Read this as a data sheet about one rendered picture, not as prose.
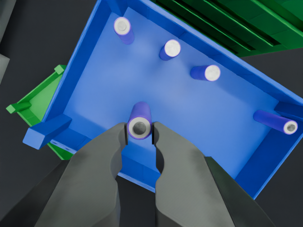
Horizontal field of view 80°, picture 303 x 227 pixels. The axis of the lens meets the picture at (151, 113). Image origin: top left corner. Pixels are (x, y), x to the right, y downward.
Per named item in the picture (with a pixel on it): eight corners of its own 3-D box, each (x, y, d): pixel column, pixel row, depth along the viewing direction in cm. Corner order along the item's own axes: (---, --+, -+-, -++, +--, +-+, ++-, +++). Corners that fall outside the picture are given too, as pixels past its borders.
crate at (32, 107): (130, 138, 62) (129, 147, 55) (85, 170, 64) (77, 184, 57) (71, 65, 56) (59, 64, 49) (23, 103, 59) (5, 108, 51)
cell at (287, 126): (267, 113, 28) (302, 125, 22) (259, 123, 28) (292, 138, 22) (257, 107, 28) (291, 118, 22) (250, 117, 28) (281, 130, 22)
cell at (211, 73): (214, 84, 20) (198, 81, 27) (223, 70, 20) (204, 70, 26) (201, 76, 20) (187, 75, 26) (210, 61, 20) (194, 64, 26)
